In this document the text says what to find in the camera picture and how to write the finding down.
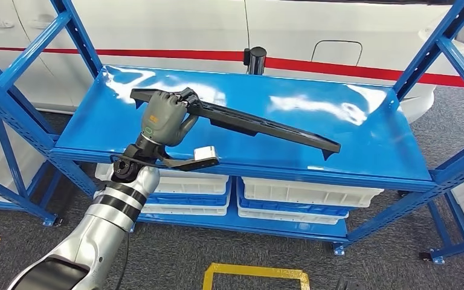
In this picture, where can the black plastic plate part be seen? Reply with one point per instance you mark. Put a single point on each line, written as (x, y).
(256, 124)

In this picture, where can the blue metal shelf rack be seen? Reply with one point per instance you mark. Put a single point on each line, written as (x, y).
(356, 132)
(458, 246)
(8, 154)

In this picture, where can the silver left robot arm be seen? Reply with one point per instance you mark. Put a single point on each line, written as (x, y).
(108, 224)

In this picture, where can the blue plastic crate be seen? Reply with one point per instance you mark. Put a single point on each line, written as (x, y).
(188, 200)
(292, 208)

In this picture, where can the black stanchion post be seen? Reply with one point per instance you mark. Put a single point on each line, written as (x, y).
(256, 60)

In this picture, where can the white car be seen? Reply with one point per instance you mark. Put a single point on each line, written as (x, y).
(156, 24)

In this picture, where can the red barrier belt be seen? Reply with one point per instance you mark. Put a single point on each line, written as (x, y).
(156, 53)
(356, 70)

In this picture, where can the black camera bracket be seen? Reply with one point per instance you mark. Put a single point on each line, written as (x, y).
(184, 163)

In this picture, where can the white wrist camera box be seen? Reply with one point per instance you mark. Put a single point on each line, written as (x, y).
(206, 153)

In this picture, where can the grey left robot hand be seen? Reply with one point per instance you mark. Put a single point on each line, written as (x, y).
(162, 118)

